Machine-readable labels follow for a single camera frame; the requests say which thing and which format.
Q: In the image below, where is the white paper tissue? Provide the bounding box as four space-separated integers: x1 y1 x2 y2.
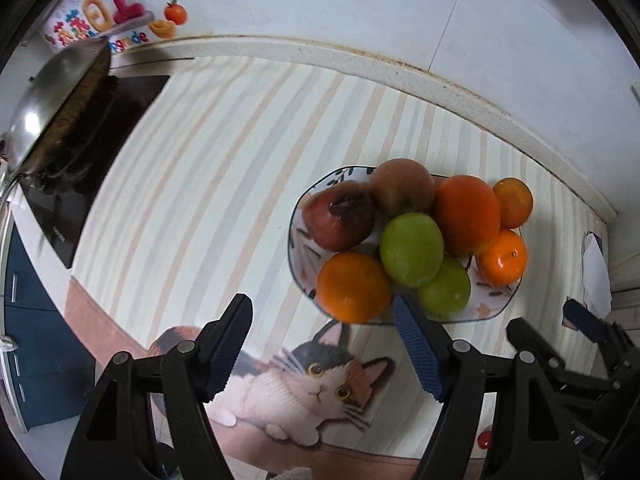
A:
582 232 614 319

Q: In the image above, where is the steel wok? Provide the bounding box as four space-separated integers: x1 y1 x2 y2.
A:
0 37 114 197

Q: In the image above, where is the brownish red apple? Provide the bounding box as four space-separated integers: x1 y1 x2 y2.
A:
369 158 437 221

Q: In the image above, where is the green apple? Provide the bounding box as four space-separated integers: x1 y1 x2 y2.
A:
379 212 445 288
417 256 472 317

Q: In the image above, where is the medium orange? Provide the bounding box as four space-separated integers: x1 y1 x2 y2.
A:
316 251 392 323

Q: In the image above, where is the colourful wall sticker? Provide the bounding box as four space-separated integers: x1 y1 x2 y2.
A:
42 0 191 54

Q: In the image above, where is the blue kitchen cabinet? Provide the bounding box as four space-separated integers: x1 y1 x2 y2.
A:
0 230 97 432

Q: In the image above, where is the black gas stove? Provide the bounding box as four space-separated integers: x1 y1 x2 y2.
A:
17 75 171 269

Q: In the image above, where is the small dark orange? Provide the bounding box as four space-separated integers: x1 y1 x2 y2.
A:
492 177 534 229

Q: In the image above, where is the floral oval ceramic plate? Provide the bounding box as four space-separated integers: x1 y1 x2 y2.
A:
287 165 529 324

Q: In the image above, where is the large orange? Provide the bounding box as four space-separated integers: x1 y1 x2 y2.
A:
432 175 502 257

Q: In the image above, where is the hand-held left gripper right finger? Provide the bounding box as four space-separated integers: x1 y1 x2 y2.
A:
393 294 582 480

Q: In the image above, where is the dark red apple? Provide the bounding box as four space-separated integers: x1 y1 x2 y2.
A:
302 181 376 252

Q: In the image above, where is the small bright tangerine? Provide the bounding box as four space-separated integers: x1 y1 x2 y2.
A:
476 229 529 285

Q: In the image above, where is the striped cat print tablecloth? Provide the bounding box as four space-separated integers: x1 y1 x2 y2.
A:
65 55 621 480

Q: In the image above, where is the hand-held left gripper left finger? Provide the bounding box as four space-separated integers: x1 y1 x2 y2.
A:
67 294 254 480

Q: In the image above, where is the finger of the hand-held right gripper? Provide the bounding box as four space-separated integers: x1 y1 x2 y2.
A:
562 297 632 386
506 317 617 402

